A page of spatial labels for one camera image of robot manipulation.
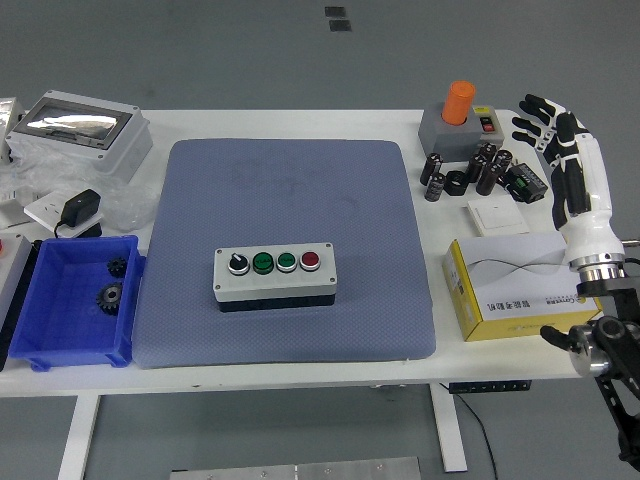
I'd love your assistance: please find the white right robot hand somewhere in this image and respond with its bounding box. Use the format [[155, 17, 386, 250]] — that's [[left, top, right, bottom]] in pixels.
[[510, 93, 627, 267]]

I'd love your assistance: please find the grey four-button control box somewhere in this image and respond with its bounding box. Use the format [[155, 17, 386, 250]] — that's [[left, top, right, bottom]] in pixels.
[[212, 242, 339, 314]]

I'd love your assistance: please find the black module with green terminal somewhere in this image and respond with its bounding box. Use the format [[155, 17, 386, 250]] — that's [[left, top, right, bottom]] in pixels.
[[503, 162, 549, 204]]

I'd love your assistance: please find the yellow white cardboard box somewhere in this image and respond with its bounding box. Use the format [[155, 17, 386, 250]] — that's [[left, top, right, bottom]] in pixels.
[[442, 231, 604, 343]]

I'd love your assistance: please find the grey block base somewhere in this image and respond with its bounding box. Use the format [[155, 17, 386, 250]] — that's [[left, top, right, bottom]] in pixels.
[[417, 102, 484, 164]]

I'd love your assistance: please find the orange cylinder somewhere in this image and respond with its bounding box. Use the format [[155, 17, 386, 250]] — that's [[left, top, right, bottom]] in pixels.
[[440, 80, 477, 127]]

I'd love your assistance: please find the black table control panel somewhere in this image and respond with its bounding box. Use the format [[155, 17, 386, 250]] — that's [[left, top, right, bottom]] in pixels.
[[448, 380, 533, 395]]

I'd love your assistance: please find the white table leg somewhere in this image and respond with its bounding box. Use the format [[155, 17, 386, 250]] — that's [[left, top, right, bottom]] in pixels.
[[57, 394, 101, 480], [430, 384, 469, 473]]

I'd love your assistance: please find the grey-blue table mat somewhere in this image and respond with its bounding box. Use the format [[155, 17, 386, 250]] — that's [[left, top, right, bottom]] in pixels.
[[133, 138, 436, 370]]

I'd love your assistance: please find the silver metal plate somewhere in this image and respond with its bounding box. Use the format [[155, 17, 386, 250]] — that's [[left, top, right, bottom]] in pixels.
[[169, 456, 422, 480]]

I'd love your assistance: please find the large black gear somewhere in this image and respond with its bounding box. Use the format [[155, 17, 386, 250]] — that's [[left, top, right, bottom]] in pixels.
[[95, 281, 125, 317]]

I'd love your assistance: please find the black power adapter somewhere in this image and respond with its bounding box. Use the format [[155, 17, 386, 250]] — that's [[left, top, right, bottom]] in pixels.
[[53, 188, 103, 239]]

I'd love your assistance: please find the clear plastic bag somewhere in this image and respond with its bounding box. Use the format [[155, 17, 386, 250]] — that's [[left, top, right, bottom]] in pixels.
[[0, 144, 161, 234]]

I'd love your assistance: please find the blue plastic bin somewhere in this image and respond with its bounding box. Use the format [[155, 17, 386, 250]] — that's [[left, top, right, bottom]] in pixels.
[[8, 234, 147, 372]]

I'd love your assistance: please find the white socket plate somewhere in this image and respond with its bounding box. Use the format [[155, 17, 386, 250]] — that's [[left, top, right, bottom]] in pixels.
[[23, 192, 105, 236]]

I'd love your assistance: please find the silver foil packet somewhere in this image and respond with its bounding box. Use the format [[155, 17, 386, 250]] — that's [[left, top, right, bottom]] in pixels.
[[0, 97, 26, 166]]

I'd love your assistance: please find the white wall switch plate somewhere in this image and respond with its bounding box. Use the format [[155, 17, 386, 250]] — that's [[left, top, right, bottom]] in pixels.
[[467, 198, 531, 237]]

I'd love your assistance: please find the white red-black push switch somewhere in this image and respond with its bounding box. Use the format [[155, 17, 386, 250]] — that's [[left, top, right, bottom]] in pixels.
[[472, 104, 505, 150]]

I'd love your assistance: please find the black ring nut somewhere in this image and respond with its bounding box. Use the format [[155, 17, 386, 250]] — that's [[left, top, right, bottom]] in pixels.
[[444, 170, 470, 197]]

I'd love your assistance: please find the thin black cable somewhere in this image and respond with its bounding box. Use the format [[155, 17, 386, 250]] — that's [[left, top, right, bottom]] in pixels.
[[439, 383, 499, 480]]

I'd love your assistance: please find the grey enclosure with clear window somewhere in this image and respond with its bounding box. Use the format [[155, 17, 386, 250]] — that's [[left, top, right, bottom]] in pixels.
[[4, 89, 154, 185]]

